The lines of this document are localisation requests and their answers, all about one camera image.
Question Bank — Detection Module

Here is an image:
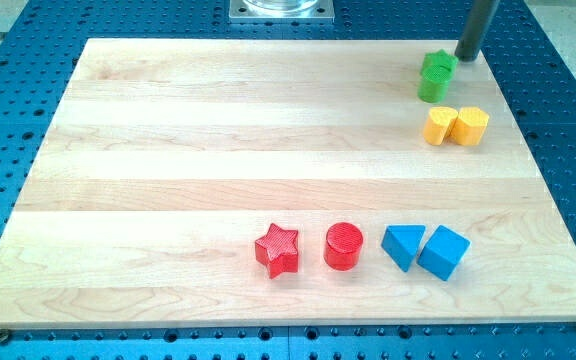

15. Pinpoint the blue cube block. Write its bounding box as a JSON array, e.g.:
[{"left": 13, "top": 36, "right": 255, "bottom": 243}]
[{"left": 417, "top": 225, "right": 471, "bottom": 281}]

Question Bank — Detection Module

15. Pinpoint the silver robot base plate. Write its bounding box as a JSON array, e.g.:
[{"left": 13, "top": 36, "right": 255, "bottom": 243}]
[{"left": 228, "top": 0, "right": 335, "bottom": 24}]

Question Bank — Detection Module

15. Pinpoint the green cylinder block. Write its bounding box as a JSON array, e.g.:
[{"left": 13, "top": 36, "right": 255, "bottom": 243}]
[{"left": 417, "top": 65, "right": 453, "bottom": 103}]

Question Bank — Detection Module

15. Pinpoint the blue triangle block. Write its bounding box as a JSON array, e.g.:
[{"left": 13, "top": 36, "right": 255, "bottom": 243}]
[{"left": 381, "top": 225, "right": 426, "bottom": 272}]

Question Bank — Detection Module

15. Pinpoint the light wooden board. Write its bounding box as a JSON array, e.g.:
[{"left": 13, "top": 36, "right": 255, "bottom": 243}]
[{"left": 0, "top": 39, "right": 576, "bottom": 329}]

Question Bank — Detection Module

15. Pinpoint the red star block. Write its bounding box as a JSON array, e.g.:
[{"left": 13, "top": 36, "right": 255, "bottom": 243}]
[{"left": 255, "top": 223, "right": 299, "bottom": 279}]

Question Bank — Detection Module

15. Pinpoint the red cylinder block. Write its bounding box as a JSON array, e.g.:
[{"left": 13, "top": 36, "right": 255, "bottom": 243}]
[{"left": 324, "top": 222, "right": 363, "bottom": 271}]

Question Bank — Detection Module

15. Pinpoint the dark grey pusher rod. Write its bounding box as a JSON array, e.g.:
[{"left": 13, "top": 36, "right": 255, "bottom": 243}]
[{"left": 454, "top": 0, "right": 500, "bottom": 62}]

